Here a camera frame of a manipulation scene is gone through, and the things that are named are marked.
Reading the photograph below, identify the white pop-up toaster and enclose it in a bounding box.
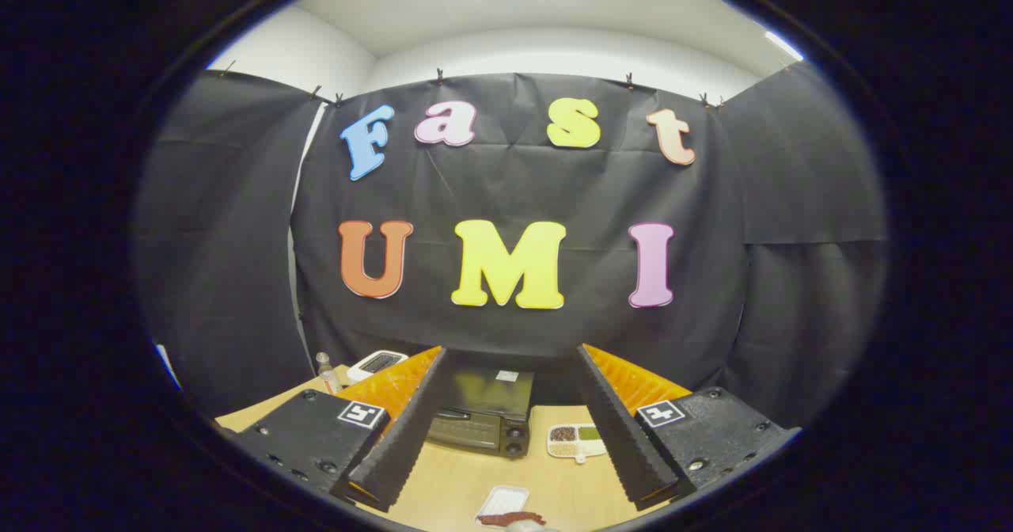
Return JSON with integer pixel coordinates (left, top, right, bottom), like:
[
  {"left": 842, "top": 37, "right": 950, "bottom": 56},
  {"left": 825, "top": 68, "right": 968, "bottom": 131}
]
[{"left": 347, "top": 350, "right": 409, "bottom": 384}]

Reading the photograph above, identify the red raw meat piece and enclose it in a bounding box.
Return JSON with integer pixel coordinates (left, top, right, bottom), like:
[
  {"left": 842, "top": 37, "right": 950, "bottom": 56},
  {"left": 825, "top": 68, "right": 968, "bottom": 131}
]
[{"left": 477, "top": 510, "right": 547, "bottom": 528}]

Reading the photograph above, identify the small white plastic tray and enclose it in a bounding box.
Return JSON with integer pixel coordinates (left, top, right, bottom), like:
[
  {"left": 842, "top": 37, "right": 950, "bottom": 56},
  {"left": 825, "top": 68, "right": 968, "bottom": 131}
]
[{"left": 475, "top": 484, "right": 529, "bottom": 522}]

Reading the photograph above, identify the white divided tray with grains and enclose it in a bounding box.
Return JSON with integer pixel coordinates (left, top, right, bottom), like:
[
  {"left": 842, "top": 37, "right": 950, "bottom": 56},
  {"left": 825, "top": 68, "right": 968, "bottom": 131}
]
[{"left": 548, "top": 424, "right": 608, "bottom": 465}]

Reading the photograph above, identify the clear bottle with orange label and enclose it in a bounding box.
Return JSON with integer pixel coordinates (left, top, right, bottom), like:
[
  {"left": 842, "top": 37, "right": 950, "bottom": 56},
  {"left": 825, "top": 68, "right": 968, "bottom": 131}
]
[{"left": 315, "top": 351, "right": 343, "bottom": 396}]

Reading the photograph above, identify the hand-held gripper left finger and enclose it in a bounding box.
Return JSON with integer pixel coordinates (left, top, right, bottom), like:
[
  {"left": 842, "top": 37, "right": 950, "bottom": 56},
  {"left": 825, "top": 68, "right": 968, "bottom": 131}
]
[{"left": 233, "top": 346, "right": 450, "bottom": 513}]

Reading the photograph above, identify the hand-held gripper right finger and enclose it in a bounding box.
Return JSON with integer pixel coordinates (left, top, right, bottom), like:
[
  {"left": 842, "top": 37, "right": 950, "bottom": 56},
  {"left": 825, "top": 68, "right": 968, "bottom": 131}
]
[{"left": 574, "top": 344, "right": 802, "bottom": 511}]

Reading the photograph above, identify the black toaster oven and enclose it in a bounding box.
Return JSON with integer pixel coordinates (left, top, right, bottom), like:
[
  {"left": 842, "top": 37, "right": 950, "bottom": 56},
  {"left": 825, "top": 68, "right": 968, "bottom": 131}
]
[{"left": 426, "top": 362, "right": 536, "bottom": 458}]

